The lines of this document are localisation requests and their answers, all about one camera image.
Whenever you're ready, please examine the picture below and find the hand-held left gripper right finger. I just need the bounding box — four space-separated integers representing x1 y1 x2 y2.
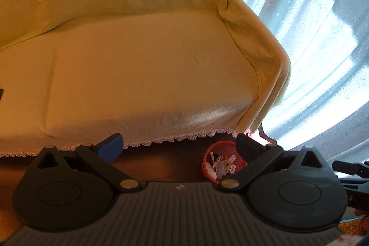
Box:
217 133 328 193

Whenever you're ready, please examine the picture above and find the light blue sheer curtain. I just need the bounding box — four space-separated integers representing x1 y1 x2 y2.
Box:
242 0 369 166

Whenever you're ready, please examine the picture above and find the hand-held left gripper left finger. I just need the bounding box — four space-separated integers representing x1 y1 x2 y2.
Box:
35 132 142 193

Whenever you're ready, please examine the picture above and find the woven yellow mat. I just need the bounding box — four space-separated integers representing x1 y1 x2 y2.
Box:
339 219 361 232

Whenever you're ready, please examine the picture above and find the dark wooden carved furniture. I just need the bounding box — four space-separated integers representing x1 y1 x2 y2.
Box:
257 123 279 147

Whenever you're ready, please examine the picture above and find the person's right hand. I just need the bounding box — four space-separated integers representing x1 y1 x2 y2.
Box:
354 208 369 235

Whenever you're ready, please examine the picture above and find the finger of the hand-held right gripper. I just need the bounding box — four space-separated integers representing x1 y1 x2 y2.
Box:
338 177 369 188
332 160 369 177

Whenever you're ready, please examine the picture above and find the sofa with yellow cover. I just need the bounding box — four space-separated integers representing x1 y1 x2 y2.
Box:
0 0 292 158

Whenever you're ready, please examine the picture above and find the red mesh basket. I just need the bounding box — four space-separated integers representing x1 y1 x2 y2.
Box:
201 141 249 184

